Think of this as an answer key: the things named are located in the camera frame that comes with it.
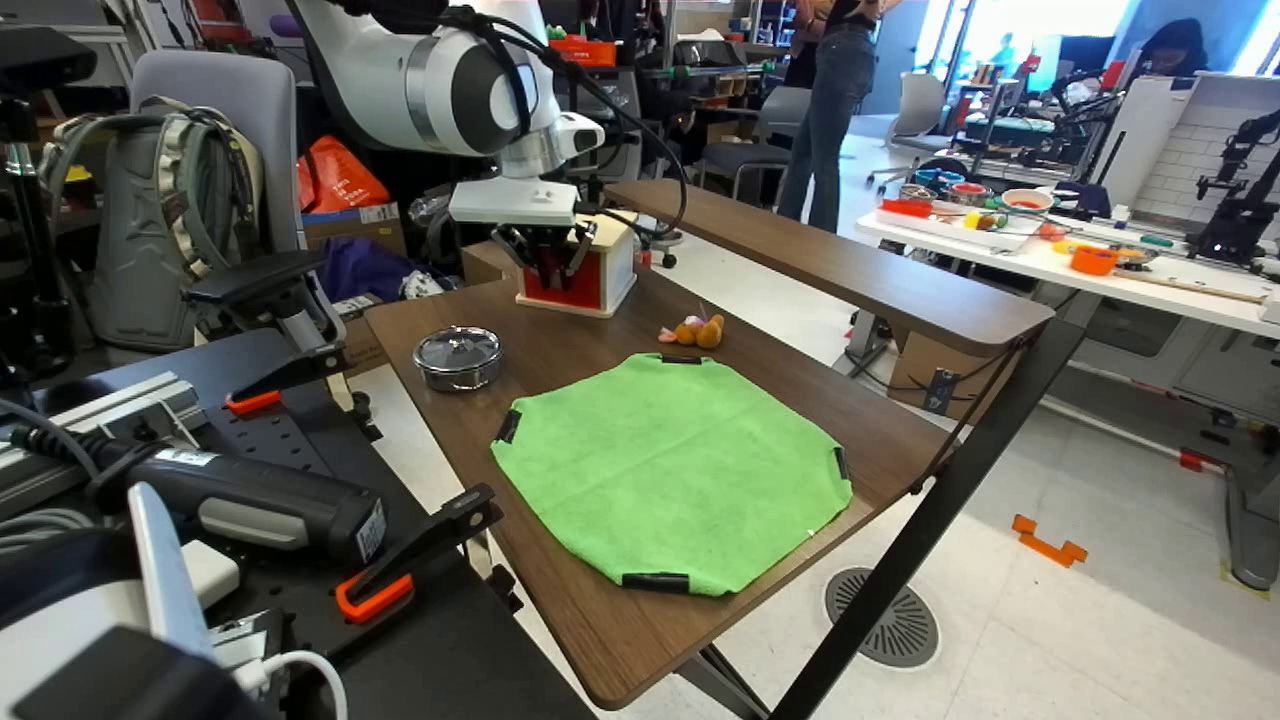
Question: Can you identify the aluminium rail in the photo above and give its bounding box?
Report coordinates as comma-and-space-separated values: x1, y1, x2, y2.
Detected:
0, 366, 205, 521

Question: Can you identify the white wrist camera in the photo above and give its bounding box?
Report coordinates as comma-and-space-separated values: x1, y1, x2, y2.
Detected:
443, 171, 588, 232

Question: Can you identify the white lab table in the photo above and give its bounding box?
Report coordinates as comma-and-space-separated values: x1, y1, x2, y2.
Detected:
850, 178, 1280, 599

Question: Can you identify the round floor drain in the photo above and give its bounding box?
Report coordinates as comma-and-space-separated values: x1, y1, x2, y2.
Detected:
818, 565, 943, 672

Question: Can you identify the purple cloth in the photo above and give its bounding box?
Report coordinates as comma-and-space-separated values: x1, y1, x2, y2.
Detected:
317, 232, 421, 304

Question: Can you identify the dark wooden table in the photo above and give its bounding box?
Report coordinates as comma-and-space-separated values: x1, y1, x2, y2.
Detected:
362, 236, 951, 720

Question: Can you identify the orange flat tray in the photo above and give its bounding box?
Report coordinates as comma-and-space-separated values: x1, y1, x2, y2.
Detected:
875, 193, 939, 222

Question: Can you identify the standing person in jeans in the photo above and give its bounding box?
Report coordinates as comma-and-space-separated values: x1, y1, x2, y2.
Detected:
774, 0, 901, 238

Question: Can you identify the steel pot with lid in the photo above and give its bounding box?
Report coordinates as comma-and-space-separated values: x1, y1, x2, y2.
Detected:
408, 323, 506, 399

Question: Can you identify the cardboard box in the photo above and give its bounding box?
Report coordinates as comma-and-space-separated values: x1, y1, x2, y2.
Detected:
294, 195, 413, 260
889, 323, 1013, 421

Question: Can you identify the orange box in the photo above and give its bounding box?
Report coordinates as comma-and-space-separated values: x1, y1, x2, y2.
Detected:
544, 33, 622, 75

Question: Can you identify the green cloth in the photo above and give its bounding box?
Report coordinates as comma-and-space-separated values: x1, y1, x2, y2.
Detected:
482, 347, 861, 599

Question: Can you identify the white pegboard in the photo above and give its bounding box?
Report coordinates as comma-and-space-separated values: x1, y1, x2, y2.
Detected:
1128, 68, 1280, 238

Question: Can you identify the orange bag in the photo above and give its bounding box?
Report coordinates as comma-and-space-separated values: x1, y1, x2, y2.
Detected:
291, 130, 400, 220

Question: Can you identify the long wooden table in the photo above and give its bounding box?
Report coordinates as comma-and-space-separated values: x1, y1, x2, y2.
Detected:
603, 171, 1111, 720

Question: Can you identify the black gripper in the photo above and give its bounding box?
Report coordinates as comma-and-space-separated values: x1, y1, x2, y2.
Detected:
500, 220, 599, 291

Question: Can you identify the red drawer with wooden knob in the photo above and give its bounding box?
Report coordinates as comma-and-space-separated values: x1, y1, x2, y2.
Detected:
518, 260, 603, 314

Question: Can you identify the black handheld power tool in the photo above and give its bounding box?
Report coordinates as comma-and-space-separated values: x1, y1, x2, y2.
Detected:
121, 445, 391, 572

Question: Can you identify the black perforated table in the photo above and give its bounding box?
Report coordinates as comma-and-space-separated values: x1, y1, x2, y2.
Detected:
0, 323, 599, 720

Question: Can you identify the white plastic blade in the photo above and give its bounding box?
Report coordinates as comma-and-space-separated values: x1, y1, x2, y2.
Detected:
122, 476, 249, 661

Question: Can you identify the olive grey backpack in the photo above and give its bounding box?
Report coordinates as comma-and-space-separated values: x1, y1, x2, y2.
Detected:
43, 95, 264, 360

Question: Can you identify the orange floor marker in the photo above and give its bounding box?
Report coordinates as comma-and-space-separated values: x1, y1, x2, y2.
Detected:
1006, 509, 1091, 572

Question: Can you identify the white cable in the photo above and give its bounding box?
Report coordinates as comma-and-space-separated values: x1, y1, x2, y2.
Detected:
229, 648, 353, 720

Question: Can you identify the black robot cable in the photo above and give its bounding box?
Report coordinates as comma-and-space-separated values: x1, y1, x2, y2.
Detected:
436, 3, 695, 272

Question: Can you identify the orange block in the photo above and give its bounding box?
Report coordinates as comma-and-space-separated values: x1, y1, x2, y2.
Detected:
1062, 238, 1122, 282

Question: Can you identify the grey office chair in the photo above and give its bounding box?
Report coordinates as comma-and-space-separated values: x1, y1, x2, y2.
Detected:
122, 46, 338, 351

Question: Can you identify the orange toy animal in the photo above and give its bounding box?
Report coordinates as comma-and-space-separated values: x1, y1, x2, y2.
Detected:
656, 308, 731, 355

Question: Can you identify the black clamp with orange handle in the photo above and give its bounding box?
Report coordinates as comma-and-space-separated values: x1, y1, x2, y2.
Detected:
220, 336, 355, 425
327, 482, 506, 632

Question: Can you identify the seated dark-haired person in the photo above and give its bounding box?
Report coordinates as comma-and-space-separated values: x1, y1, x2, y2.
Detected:
1135, 12, 1212, 79

